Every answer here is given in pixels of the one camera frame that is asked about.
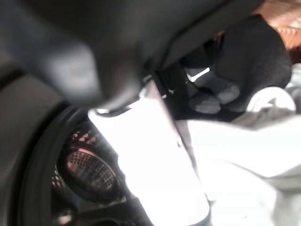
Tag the dark grey washing machine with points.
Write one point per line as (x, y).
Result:
(89, 164)

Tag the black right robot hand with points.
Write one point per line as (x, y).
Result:
(94, 35)

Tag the black smooth garment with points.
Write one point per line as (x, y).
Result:
(258, 54)

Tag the white garment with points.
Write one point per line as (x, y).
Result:
(247, 164)

